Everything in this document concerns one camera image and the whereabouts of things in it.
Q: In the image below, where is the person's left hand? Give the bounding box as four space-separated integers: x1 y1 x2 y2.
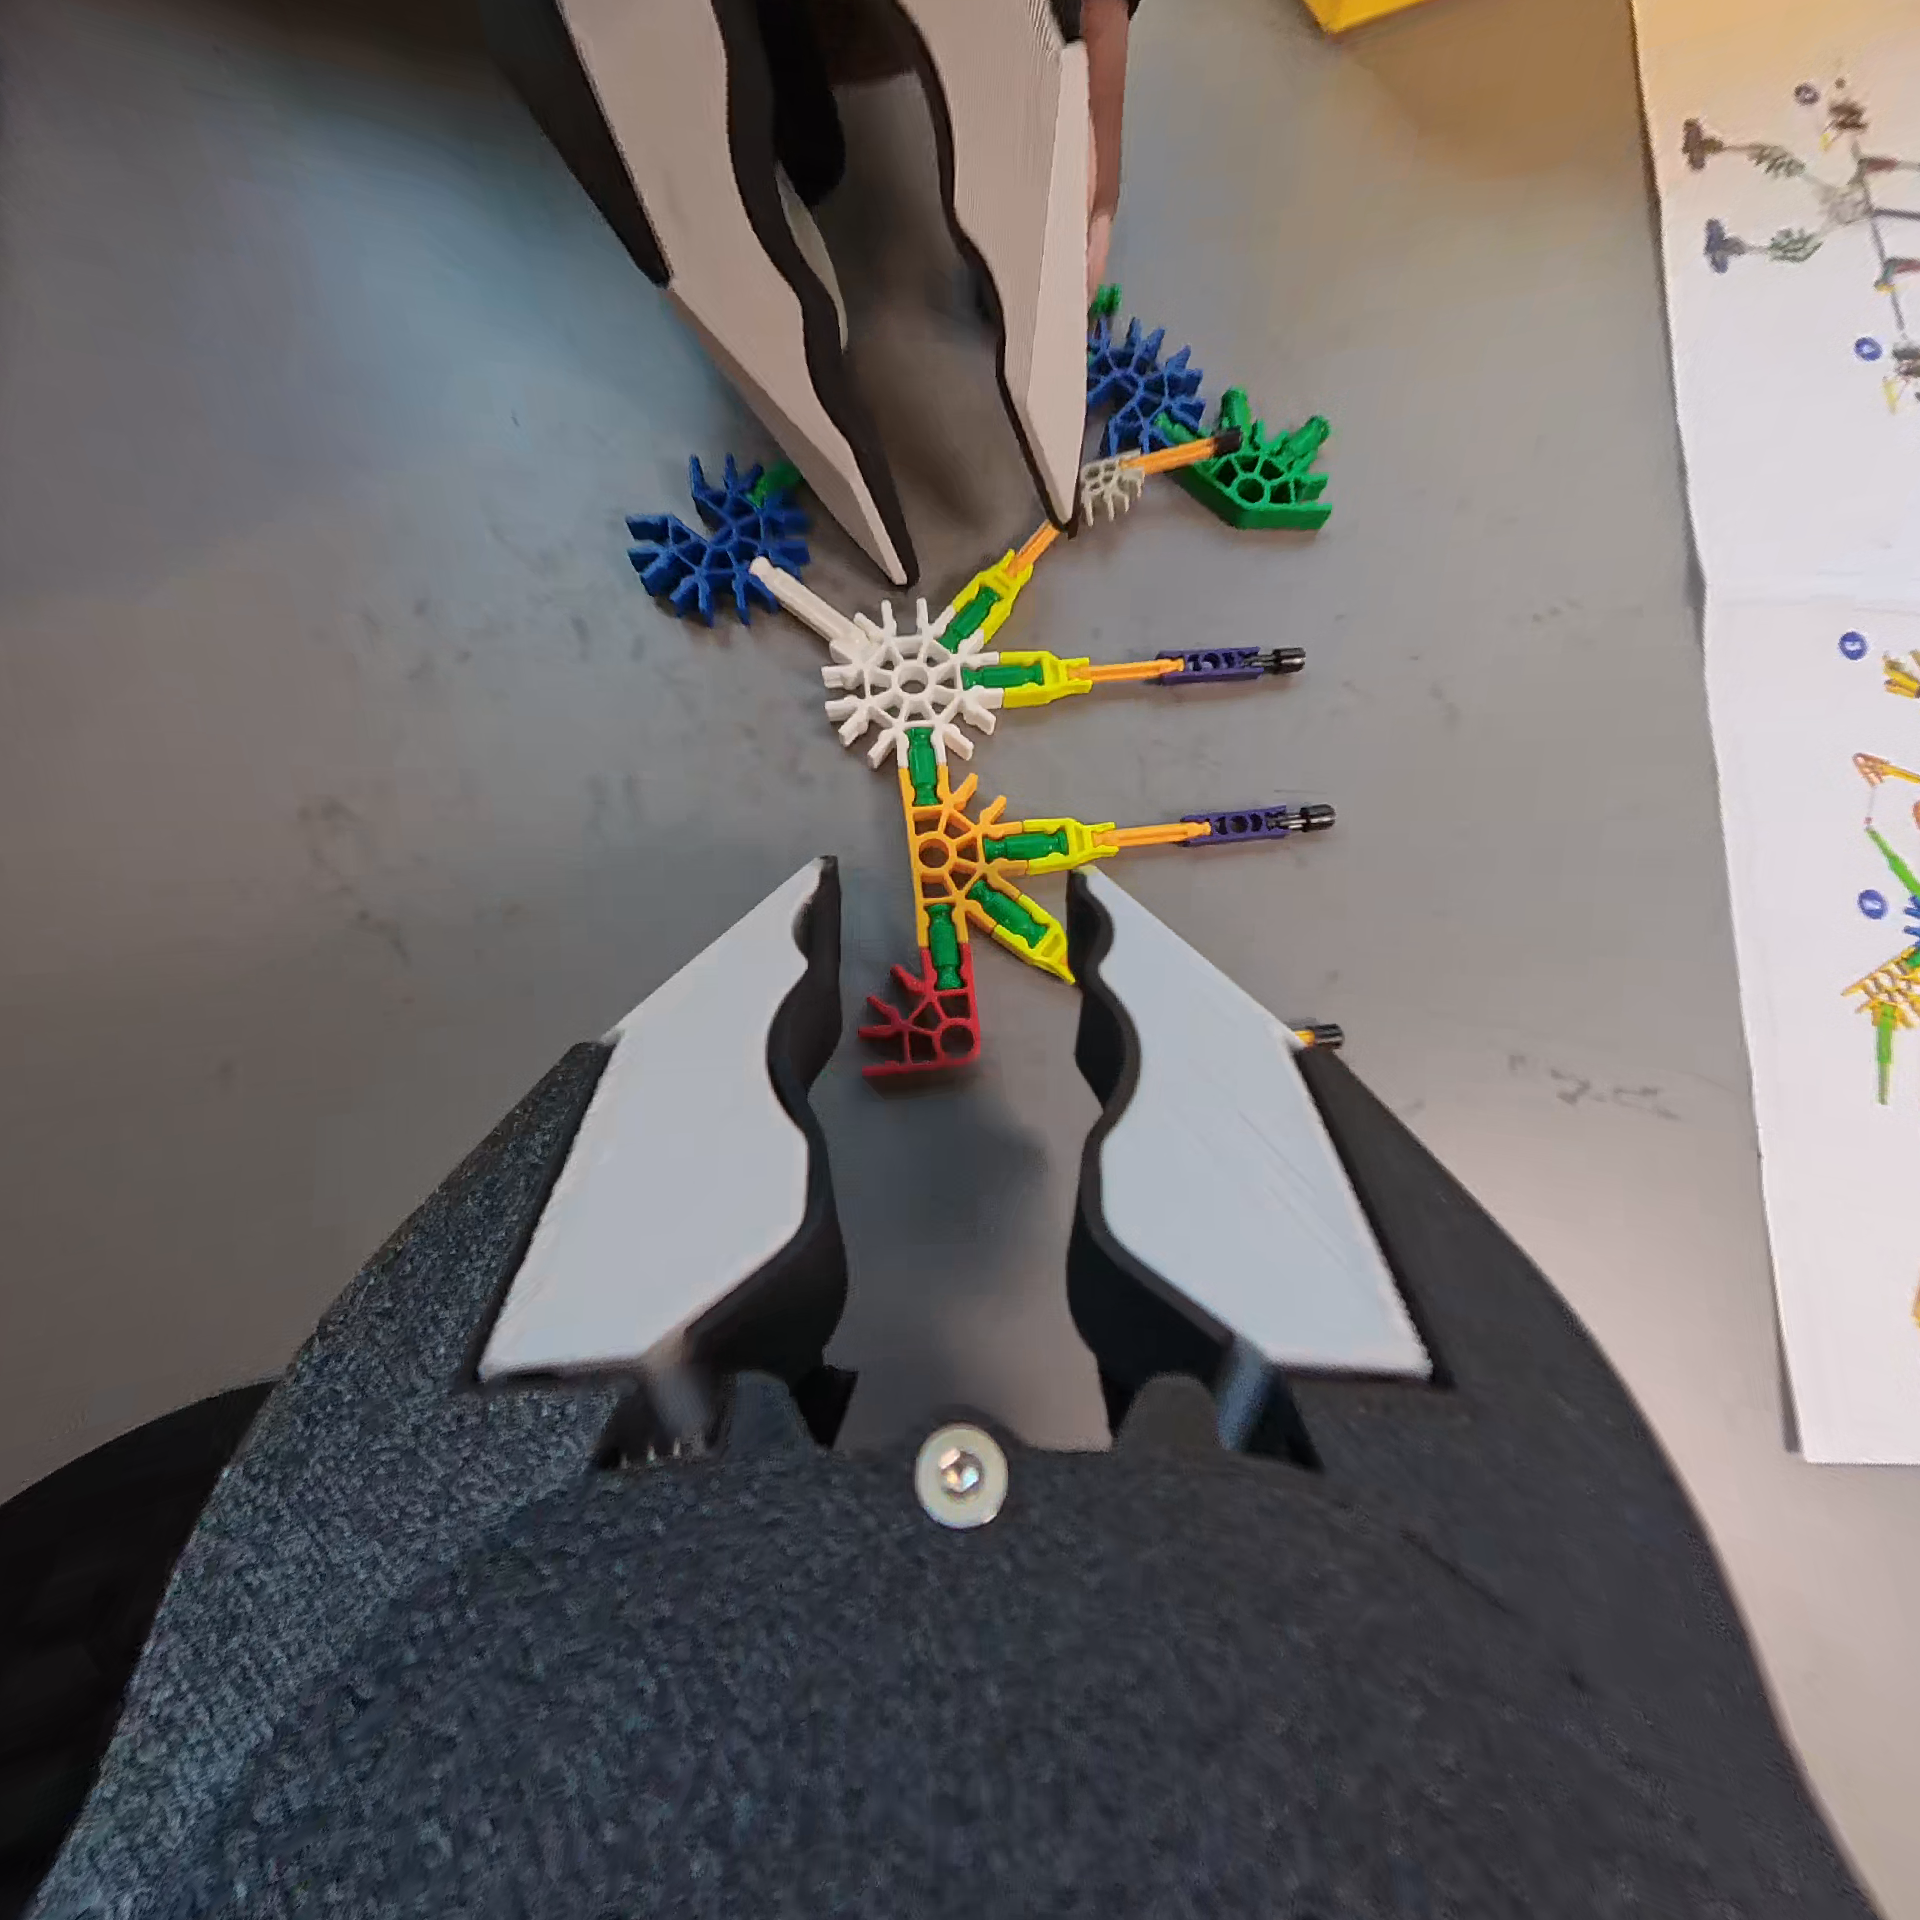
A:
1086 0 1140 273

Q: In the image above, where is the multicoloured toy hand assembly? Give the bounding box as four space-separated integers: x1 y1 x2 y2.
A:
623 425 1341 1082

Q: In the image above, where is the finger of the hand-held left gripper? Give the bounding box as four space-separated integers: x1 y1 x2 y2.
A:
558 0 920 590
899 0 1096 533

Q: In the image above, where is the grey desk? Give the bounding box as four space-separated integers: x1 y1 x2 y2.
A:
0 0 1920 1908

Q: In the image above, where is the white toy instruction sheet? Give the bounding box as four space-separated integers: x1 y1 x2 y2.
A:
1630 0 1920 1463

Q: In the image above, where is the green and blue toy assembly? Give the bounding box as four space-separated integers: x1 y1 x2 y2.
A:
1083 281 1334 536

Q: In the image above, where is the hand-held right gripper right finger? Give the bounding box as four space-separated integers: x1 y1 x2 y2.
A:
1064 870 1432 1424

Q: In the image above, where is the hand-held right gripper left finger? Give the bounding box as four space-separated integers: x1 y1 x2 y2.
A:
477 860 853 1381

